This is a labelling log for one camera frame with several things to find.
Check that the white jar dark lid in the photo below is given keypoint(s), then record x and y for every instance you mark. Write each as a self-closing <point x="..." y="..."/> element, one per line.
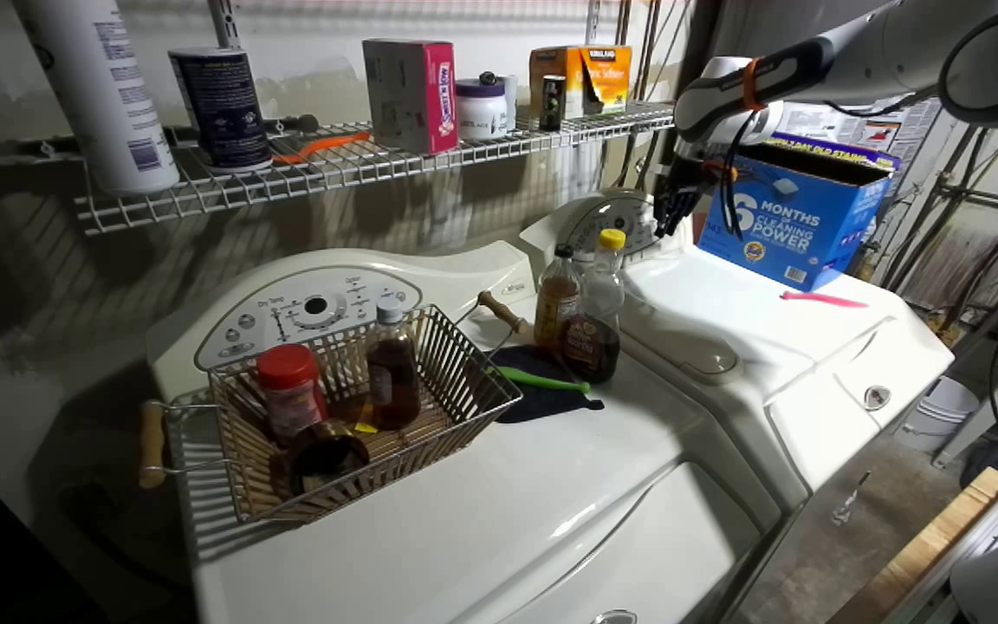
<point x="483" y="110"/>

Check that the syrup bottle yellow cap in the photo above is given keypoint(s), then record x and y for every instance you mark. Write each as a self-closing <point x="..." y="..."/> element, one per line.
<point x="589" y="341"/>

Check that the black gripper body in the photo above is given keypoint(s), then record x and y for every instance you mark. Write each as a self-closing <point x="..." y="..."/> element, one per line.
<point x="687" y="181"/>

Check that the dark lump in basket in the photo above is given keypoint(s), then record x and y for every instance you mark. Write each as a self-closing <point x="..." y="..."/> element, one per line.
<point x="326" y="455"/>

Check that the tall white plastic bottle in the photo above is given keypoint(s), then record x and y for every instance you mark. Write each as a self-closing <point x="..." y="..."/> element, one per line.
<point x="96" y="89"/>

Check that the white top-load washing machine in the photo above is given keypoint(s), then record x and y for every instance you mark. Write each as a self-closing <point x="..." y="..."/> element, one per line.
<point x="754" y="347"/>
<point x="520" y="522"/>

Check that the chrome lid lock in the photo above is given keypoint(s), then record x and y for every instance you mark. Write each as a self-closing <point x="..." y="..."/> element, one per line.
<point x="873" y="397"/>

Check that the dark cylindrical canister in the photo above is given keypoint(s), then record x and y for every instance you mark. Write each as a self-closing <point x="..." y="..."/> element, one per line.
<point x="223" y="104"/>

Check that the pink cardboard box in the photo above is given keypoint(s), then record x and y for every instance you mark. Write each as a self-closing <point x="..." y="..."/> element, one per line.
<point x="412" y="94"/>

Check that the black control dial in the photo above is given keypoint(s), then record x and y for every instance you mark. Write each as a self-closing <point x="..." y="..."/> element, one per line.
<point x="317" y="307"/>

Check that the wooden board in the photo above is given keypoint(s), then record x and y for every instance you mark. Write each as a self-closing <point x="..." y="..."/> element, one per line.
<point x="925" y="549"/>

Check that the blue cardboard detergent box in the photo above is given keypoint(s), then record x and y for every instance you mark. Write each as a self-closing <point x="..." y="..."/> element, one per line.
<point x="799" y="220"/>

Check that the small brown glass bottle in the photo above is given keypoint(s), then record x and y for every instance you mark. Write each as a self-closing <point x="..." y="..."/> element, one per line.
<point x="392" y="375"/>

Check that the orange and black carton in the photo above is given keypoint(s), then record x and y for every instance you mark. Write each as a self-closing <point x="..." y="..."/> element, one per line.
<point x="581" y="84"/>

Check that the grey metal rail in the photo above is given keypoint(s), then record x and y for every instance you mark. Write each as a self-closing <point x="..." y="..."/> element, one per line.
<point x="975" y="552"/>

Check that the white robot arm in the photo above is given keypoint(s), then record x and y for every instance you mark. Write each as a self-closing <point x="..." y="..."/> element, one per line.
<point x="867" y="55"/>

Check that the pink silicone spoon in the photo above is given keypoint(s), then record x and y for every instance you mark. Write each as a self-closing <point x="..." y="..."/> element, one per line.
<point x="822" y="301"/>

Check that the red lid spice jar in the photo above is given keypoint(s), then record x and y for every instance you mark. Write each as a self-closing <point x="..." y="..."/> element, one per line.
<point x="291" y="399"/>

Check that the green stick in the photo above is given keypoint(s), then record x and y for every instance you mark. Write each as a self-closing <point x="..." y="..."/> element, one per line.
<point x="546" y="381"/>

